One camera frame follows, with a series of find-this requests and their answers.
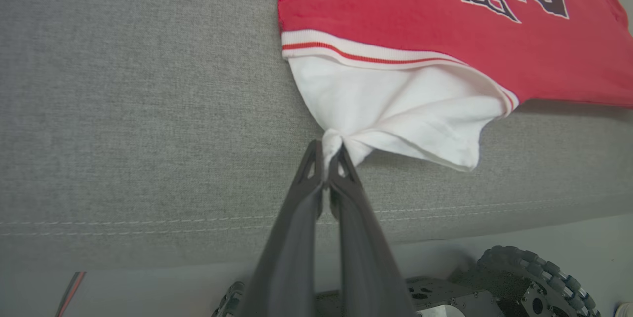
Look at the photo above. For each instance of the black robot base chassis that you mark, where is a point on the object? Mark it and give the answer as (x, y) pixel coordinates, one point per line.
(445, 294)

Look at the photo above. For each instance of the black roller wheel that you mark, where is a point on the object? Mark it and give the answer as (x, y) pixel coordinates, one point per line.
(544, 282)
(232, 302)

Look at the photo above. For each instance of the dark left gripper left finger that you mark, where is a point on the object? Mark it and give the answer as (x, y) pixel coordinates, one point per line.
(292, 257)

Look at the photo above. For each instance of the red and white basketball jersey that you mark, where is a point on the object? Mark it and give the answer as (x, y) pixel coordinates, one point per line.
(395, 10)

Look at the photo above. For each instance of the grey fabric sofa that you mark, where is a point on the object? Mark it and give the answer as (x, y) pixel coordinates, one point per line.
(123, 109)

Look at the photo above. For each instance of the red and black strip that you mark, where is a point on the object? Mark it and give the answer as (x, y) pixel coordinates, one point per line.
(71, 292)

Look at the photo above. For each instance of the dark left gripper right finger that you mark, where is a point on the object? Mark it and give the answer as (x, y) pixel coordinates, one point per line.
(363, 267)

